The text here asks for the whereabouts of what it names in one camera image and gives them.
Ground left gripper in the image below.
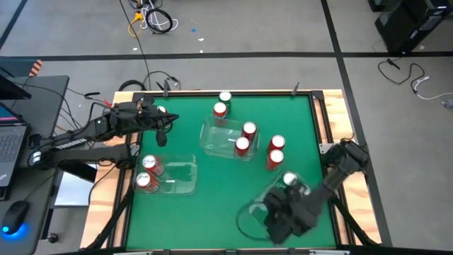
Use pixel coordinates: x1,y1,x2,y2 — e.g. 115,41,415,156
134,98,180,148

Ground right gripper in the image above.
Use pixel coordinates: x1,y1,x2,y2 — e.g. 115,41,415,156
263,191,321,245

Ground clear plastic bin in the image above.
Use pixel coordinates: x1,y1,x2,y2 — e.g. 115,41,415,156
235,169,316,242
133,153,198,196
199,115,261,163

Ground red Coca-Cola can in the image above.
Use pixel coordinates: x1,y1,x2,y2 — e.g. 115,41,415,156
234,136,251,157
241,121,258,142
268,134,287,154
265,149,285,171

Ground green table mat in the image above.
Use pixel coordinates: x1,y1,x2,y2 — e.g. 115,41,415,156
125,94,337,250

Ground black desk beam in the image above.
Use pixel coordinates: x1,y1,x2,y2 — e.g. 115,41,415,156
56,166,98,183

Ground white board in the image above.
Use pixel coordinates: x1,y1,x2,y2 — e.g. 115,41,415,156
55,169,98,207

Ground grey desk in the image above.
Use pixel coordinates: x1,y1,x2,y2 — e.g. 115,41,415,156
0,74,71,255

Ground small black desk device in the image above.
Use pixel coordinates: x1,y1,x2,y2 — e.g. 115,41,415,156
27,133,42,150

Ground orange black striped marker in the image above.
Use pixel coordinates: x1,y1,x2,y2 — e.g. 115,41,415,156
28,59,44,78

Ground black monitor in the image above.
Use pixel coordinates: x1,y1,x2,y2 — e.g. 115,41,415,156
0,74,32,101

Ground black laptop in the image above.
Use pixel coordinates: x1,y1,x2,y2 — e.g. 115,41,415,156
0,102,31,201

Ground black computer mouse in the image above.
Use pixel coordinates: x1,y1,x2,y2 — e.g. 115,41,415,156
1,200,30,237

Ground black computer cases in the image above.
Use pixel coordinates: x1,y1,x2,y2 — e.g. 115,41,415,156
367,0,453,54

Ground thin black cable with plug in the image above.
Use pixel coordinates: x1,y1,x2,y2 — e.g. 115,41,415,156
141,69,182,91

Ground thick black cable loop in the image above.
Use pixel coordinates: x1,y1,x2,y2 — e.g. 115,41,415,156
117,79,148,92

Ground long black floor cable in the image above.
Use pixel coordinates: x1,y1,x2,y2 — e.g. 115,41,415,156
118,0,152,91

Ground coiled black cable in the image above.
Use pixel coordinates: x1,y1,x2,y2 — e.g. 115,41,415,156
144,7,174,35

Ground white coiled cable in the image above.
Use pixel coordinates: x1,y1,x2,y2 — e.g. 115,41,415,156
140,0,180,32

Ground black aluminium table frame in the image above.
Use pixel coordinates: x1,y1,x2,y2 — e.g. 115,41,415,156
84,90,382,255

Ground yellow cable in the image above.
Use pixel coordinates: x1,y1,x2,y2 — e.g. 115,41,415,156
127,11,145,38

